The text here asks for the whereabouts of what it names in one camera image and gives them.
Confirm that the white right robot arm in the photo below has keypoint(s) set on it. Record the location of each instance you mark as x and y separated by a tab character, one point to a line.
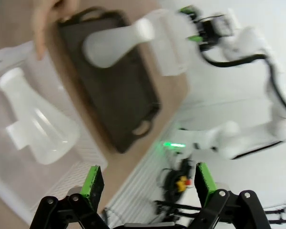
252	140

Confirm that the white flat plastic piece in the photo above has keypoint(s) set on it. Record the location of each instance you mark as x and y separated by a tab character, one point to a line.
14	136

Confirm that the person's left hand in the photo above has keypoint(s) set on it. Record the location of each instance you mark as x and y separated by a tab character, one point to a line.
41	23

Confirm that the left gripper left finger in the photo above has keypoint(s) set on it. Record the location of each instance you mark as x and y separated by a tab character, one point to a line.
93	190

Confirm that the yellow emergency stop button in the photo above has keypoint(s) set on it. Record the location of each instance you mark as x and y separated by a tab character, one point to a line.
181	184

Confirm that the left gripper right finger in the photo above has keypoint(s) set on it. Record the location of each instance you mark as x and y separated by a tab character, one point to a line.
205	188

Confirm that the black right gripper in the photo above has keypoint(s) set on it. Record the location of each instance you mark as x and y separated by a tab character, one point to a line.
213	31

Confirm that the translucent white conical flask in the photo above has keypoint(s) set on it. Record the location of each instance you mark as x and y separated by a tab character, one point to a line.
45	133
105	47

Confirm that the white perforated plastic basket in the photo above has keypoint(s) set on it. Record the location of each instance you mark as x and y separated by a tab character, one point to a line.
4	181

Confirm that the dark brown plastic tray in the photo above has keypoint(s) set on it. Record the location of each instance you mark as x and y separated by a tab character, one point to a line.
114	100

